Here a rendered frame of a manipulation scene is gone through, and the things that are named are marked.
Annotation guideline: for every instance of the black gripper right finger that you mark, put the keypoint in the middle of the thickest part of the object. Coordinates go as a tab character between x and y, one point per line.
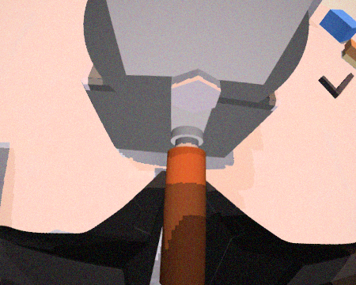
239	251

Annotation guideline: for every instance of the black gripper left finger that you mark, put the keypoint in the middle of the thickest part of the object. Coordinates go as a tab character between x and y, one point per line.
121	250

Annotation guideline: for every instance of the dark brown l-shaped bar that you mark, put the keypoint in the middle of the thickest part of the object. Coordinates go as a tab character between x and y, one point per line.
332	89

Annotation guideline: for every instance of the blue rectangular block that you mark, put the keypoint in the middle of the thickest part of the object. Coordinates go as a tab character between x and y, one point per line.
339	24

